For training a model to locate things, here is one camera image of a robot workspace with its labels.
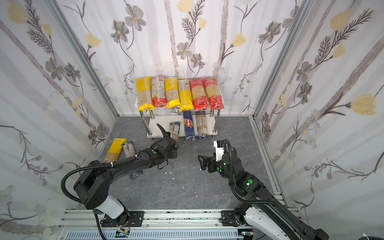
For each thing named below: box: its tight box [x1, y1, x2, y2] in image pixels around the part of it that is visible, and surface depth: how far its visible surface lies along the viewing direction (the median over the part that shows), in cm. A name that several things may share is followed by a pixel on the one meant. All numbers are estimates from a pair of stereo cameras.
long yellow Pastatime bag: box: [136, 76, 155, 112], surface depth 81 cm
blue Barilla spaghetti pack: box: [183, 110, 196, 142], surface depth 103 cm
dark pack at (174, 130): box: [169, 122, 181, 143], surface depth 100 cm
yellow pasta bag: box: [105, 138, 127, 163], surface depth 100 cm
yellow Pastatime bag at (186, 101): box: [178, 79, 194, 112], surface depth 82 cm
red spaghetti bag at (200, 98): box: [189, 78, 209, 111], surface depth 82 cm
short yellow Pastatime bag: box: [164, 77, 181, 109], surface depth 81 cm
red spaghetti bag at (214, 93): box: [204, 77, 225, 110], surface depth 81 cm
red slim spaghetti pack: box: [151, 75, 167, 108], surface depth 81 cm
